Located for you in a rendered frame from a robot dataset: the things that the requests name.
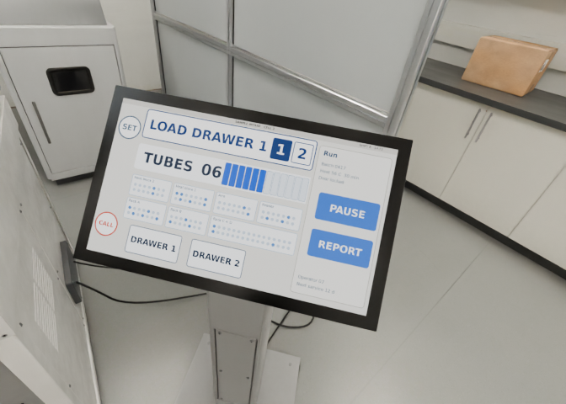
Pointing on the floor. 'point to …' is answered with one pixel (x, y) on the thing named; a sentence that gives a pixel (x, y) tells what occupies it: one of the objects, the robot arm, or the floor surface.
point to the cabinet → (45, 307)
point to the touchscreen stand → (238, 358)
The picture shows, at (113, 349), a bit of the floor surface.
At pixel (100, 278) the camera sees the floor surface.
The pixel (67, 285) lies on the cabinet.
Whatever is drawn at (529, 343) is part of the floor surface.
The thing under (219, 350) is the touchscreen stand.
